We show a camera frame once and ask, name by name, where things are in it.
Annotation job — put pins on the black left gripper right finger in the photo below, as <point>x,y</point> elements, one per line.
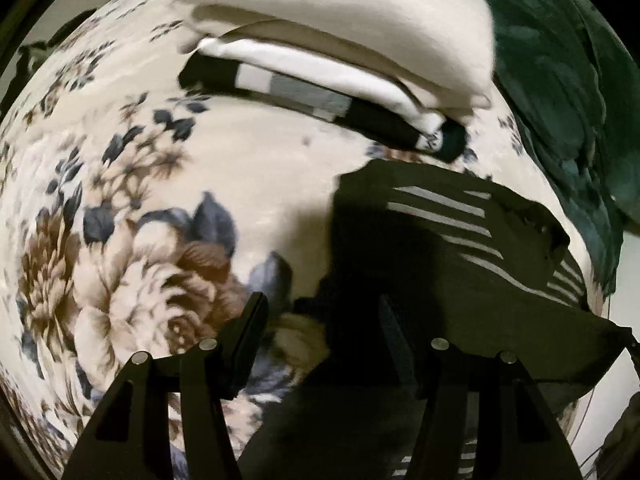
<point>488,385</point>

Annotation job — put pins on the dark striped long-sleeve sweater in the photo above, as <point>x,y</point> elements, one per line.
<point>425,237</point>

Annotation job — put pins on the floral bed blanket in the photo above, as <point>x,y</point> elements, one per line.
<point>138,216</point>

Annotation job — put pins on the dark green plush blanket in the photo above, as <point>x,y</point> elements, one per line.
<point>574,91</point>

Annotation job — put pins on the folded black white garment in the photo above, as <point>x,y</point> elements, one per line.
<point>379,110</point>

